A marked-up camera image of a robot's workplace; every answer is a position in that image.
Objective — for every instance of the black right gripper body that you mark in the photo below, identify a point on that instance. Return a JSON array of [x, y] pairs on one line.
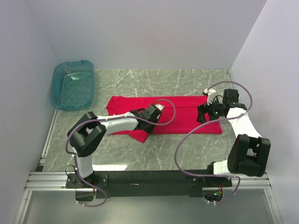
[[214, 110]]

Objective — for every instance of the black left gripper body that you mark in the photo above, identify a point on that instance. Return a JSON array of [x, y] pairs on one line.
[[150, 128]]

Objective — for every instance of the red t-shirt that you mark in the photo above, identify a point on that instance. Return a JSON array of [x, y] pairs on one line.
[[184, 121]]

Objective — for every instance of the teal transparent plastic bin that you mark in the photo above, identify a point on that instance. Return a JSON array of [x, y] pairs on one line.
[[73, 85]]

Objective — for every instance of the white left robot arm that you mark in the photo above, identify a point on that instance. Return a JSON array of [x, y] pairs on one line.
[[86, 135]]

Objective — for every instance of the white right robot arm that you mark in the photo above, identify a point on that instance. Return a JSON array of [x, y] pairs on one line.
[[250, 151]]

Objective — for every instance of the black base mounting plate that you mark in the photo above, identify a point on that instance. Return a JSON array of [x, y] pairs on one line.
[[155, 183]]

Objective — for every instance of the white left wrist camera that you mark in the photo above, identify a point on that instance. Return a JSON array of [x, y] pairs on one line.
[[160, 107]]

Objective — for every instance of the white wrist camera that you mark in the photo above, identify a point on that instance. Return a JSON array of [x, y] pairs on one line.
[[160, 107], [211, 94]]

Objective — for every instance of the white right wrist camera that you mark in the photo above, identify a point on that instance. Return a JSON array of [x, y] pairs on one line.
[[211, 94]]

